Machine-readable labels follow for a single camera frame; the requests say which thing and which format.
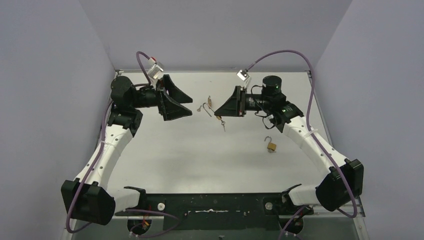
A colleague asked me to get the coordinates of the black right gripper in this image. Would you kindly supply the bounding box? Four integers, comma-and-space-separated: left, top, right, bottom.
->
215, 86, 272, 117

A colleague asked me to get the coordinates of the small brass padlock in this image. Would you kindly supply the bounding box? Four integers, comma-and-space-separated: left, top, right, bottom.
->
264, 136, 277, 153
201, 102, 226, 132

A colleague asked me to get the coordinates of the large brass padlock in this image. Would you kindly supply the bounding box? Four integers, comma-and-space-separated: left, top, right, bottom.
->
207, 95, 213, 110

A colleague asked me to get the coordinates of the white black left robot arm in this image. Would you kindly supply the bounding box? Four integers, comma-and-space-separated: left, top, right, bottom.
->
61, 74, 193, 226

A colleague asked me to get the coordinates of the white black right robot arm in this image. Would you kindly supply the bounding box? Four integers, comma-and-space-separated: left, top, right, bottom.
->
214, 75, 364, 214

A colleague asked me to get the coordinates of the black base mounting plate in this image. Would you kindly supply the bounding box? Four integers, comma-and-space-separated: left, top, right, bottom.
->
116, 192, 314, 236

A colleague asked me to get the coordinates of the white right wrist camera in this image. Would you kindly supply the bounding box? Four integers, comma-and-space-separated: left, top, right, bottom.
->
236, 68, 252, 89

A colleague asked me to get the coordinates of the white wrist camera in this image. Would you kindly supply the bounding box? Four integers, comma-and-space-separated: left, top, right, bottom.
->
236, 68, 252, 89
146, 57, 164, 84

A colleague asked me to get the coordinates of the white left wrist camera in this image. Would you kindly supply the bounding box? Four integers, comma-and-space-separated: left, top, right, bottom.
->
146, 57, 164, 84

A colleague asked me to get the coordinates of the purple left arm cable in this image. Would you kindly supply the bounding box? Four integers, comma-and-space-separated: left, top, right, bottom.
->
65, 51, 153, 234

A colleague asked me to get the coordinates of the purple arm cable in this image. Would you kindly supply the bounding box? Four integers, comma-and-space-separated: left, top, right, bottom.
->
65, 51, 153, 234
245, 49, 359, 240

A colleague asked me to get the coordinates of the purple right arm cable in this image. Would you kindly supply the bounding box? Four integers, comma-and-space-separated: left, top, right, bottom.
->
245, 49, 359, 240

